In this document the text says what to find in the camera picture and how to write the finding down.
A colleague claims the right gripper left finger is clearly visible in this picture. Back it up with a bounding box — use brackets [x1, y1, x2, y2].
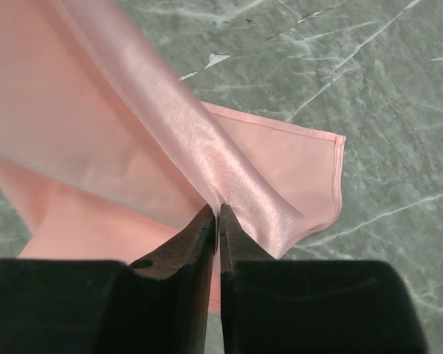
[0, 206, 215, 353]

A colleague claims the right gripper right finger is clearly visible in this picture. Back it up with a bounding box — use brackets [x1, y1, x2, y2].
[219, 205, 428, 353]

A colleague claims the pink satin napkin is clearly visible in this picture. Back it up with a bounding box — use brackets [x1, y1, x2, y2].
[0, 0, 347, 315]

